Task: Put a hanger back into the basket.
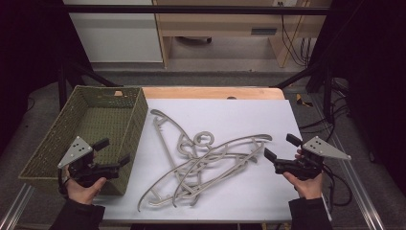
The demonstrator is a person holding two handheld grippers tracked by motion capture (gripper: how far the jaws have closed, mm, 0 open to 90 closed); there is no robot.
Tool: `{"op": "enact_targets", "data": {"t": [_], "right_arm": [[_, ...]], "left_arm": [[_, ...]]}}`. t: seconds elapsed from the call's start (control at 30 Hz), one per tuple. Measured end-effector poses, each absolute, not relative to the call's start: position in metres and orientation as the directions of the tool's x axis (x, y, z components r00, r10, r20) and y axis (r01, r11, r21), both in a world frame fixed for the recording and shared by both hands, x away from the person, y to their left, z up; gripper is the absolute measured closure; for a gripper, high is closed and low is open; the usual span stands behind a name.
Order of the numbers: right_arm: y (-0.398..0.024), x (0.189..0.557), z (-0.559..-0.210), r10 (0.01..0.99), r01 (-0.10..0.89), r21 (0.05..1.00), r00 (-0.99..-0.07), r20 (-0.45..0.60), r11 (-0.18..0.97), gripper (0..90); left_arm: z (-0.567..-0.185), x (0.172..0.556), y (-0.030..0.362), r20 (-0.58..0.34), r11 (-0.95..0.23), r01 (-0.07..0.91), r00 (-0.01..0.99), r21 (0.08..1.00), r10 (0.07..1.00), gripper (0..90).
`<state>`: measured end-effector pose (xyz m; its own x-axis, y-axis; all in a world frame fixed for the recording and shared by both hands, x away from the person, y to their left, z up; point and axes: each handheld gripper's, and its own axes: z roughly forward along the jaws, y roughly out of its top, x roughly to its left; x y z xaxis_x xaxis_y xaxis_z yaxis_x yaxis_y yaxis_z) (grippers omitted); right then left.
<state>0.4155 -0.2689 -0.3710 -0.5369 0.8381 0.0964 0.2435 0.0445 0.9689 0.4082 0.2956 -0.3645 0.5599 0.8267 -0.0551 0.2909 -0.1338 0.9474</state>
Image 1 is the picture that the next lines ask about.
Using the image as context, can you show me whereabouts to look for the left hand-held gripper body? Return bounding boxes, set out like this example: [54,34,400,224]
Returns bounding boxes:
[56,136,122,189]

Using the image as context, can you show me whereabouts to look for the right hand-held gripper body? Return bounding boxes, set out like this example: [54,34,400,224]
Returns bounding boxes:
[273,135,352,182]

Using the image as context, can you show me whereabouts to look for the green woven basket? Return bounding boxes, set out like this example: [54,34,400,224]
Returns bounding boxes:
[18,84,149,196]

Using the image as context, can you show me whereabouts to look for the grey plastic clothes hanger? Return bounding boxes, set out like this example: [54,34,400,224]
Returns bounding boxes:
[137,133,273,213]
[149,108,215,207]
[171,137,267,209]

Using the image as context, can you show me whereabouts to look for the person's left hand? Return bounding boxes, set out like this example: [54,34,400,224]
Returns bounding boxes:
[64,168,108,206]

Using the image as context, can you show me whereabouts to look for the person's right hand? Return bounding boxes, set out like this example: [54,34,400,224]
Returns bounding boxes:
[282,149,326,201]

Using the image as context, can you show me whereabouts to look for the yellow and black floor item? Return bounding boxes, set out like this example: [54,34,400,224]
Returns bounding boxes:
[295,93,314,108]

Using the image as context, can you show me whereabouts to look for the white table sheet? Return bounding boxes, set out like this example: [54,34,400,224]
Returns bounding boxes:
[94,98,303,223]

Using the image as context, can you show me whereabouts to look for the black metal stand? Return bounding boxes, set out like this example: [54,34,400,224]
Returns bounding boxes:
[273,58,335,123]
[56,59,124,111]

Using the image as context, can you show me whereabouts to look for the white cabinet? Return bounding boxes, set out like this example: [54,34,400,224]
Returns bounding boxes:
[62,0,164,63]

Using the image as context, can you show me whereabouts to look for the light wooden desk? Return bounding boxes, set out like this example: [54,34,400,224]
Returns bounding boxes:
[152,0,333,69]

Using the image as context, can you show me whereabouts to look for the black chair base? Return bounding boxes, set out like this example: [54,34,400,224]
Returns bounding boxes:
[174,35,214,45]

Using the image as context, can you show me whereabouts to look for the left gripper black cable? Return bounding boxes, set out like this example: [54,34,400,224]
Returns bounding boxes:
[56,167,70,196]

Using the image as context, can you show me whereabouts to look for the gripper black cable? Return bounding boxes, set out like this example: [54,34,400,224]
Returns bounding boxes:
[56,167,70,196]
[320,164,337,221]

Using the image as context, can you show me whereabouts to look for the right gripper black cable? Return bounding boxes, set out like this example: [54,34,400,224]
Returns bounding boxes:
[320,164,337,221]

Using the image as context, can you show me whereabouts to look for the black floor cable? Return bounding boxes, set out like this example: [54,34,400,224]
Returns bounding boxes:
[299,103,354,207]

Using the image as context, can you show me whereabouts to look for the aluminium rail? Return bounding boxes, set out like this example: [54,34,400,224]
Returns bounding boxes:
[0,183,36,230]
[309,94,388,230]

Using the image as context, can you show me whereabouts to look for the black hanging cables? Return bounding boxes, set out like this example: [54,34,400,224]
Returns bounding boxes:
[277,1,313,68]

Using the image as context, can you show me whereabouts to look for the black horizontal frame bar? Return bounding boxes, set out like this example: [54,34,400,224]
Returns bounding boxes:
[61,4,331,16]

